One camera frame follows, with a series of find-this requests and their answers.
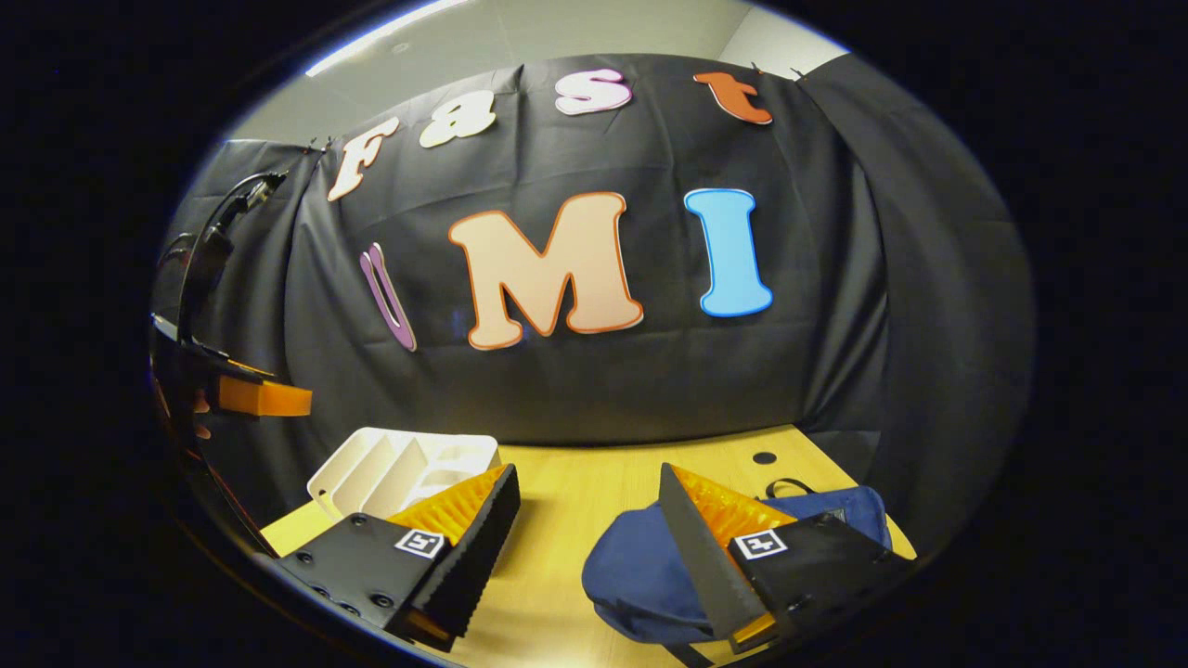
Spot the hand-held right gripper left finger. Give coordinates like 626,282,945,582
277,462,523,652

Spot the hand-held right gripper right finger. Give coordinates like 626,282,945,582
659,462,917,656

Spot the blue schoolbag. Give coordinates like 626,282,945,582
582,478,894,655

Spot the white bookshelf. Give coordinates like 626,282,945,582
306,427,502,522

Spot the black backdrop cloth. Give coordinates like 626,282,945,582
153,54,1036,558

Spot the black cable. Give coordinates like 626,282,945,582
170,170,291,342

